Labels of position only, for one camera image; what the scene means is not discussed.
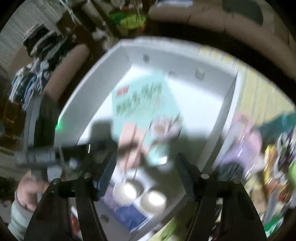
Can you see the long blue packet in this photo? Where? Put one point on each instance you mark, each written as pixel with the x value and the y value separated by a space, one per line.
pixel 124 215

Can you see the teal bottle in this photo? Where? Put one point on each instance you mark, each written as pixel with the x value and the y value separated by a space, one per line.
pixel 277 126

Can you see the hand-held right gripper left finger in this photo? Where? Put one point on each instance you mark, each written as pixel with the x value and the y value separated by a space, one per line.
pixel 106 178

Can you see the person's left hand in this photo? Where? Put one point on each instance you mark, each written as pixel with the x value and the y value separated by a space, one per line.
pixel 29 192

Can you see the bright green bag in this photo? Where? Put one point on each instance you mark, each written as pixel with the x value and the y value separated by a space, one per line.
pixel 128 22

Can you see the green packet with white print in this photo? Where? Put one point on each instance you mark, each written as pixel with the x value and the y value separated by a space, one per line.
pixel 274 228

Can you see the brown chair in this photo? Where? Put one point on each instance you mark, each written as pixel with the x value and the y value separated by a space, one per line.
pixel 67 67

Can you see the cream cup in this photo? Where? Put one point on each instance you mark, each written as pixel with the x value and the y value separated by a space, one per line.
pixel 126 193
pixel 153 201

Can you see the black cushion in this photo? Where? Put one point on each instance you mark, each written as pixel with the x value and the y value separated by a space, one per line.
pixel 242 10

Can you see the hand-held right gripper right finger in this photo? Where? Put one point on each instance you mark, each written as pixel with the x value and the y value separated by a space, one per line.
pixel 186 178

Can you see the pink purple packet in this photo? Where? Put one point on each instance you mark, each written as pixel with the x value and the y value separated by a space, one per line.
pixel 242 143

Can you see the white storage box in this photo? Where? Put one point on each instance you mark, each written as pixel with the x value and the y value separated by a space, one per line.
pixel 198 109

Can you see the mint green box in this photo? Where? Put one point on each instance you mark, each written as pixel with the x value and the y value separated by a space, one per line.
pixel 138 104

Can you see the pile of clothes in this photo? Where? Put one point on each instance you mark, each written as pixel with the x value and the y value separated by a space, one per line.
pixel 39 53

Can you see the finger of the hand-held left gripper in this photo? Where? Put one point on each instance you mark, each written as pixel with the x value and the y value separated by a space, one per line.
pixel 74 153

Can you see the brown sofa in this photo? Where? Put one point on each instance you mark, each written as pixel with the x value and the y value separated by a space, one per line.
pixel 208 20

